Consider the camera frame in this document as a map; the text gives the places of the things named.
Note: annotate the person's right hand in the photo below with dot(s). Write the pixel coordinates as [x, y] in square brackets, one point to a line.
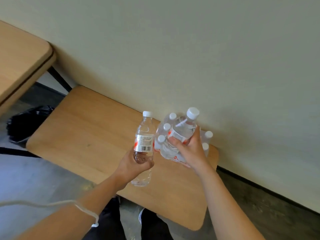
[193, 154]

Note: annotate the person's left hand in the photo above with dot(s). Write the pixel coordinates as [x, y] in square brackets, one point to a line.
[126, 169]

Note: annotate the person's right thumb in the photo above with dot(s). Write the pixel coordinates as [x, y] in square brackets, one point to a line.
[197, 137]

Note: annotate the person's left thumb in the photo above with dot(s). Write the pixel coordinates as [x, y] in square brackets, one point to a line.
[146, 165]

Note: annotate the clear water bottle white cap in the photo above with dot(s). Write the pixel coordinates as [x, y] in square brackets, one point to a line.
[208, 135]
[165, 128]
[160, 141]
[185, 127]
[205, 147]
[172, 117]
[144, 137]

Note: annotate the person's left forearm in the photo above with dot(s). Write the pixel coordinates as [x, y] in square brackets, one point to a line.
[82, 209]

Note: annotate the person's right forearm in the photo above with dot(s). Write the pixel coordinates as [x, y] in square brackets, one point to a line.
[225, 209]

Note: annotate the clear plastic pack wrap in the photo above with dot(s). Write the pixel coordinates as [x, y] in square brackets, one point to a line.
[166, 152]

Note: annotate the black shoe with white sole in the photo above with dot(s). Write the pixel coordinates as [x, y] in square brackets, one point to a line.
[155, 227]

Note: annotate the person's black trousers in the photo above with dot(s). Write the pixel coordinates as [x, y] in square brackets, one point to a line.
[112, 222]

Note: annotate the black baseboard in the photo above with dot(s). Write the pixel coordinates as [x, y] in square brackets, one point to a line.
[265, 191]

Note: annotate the black plastic bag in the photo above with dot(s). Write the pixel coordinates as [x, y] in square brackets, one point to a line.
[27, 122]

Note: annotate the wooden table with black frame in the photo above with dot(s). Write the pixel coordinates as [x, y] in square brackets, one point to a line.
[20, 59]

